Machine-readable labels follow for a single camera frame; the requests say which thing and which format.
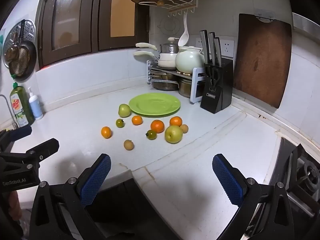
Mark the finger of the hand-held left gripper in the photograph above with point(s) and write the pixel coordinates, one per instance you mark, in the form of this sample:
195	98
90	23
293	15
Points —
20	131
46	147

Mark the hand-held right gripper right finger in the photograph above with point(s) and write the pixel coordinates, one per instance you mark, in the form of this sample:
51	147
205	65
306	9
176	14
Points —
227	177

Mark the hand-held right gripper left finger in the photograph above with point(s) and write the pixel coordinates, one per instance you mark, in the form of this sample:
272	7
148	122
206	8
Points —
96	177

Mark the small brown longan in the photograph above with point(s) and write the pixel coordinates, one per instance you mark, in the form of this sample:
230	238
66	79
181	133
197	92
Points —
128	145
185	128

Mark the orange mandarin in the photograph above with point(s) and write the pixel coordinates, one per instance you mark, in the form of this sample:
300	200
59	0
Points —
106	132

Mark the green tomato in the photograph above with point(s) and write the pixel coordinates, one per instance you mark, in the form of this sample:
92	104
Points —
151	134
120	123

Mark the large yellow-green apple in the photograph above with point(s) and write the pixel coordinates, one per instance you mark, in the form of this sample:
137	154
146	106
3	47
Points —
173	134

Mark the orange tomato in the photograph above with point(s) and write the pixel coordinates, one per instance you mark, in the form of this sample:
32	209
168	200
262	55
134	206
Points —
176	121
137	120
157	126

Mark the small green apple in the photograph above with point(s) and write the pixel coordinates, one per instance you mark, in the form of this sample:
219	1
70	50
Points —
124	110

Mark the green plate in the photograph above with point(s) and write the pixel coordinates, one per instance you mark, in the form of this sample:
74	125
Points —
155	105

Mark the person's left hand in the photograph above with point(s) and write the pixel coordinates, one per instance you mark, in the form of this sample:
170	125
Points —
14	203

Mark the green dish soap bottle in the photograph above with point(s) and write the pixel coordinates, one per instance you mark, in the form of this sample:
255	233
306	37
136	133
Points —
21	105

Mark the light blue pump bottle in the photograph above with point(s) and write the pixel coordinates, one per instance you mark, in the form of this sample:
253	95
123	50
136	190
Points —
36	107

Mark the dark frying pan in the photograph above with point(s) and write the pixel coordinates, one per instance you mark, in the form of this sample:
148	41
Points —
28	62

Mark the black gas stove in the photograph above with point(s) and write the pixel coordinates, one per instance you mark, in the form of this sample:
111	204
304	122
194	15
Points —
302	170

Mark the copper mesh strainer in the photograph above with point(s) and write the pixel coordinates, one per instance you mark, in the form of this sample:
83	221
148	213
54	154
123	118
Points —
15	55

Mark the black knife block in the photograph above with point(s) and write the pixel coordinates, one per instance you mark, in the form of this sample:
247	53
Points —
217	97

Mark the grey corner shelf rack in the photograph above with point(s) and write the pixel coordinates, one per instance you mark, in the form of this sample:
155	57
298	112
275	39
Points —
196	85

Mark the black kitchen scissors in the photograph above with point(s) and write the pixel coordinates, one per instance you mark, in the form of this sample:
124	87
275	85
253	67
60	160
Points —
214	77

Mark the perforated steel steamer plate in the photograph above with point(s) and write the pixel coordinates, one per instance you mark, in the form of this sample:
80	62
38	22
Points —
30	30

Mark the wooden bead trivet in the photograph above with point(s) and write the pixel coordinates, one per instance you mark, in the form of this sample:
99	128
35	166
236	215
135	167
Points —
183	74

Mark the brown wooden cutting board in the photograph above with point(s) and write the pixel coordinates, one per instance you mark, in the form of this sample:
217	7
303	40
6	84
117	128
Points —
262	60

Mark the white ceramic pot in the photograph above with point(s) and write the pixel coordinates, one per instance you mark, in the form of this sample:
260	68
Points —
188	60

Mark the dark brown wooden cabinet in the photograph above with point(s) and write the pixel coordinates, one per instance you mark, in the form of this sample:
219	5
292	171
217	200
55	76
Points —
95	25

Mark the steel pot with lid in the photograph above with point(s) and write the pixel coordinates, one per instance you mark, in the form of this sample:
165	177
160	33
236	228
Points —
168	48

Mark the white ladle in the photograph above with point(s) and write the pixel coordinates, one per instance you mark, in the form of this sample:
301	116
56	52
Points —
183	38

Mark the white wall socket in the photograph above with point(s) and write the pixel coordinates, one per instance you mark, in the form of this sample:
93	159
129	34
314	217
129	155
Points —
198	43
228	48

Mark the cutting board wall hook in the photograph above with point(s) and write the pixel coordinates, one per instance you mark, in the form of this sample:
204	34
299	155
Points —
265	16

